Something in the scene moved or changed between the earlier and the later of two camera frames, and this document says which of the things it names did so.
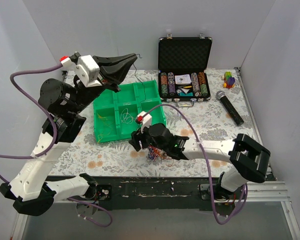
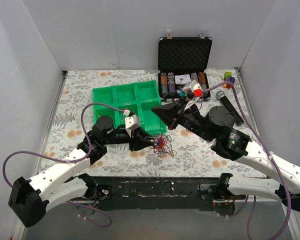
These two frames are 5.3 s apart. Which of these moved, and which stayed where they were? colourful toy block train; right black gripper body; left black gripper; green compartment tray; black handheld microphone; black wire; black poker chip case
Moved: black wire; left black gripper; right black gripper body
Stayed: black handheld microphone; black poker chip case; colourful toy block train; green compartment tray
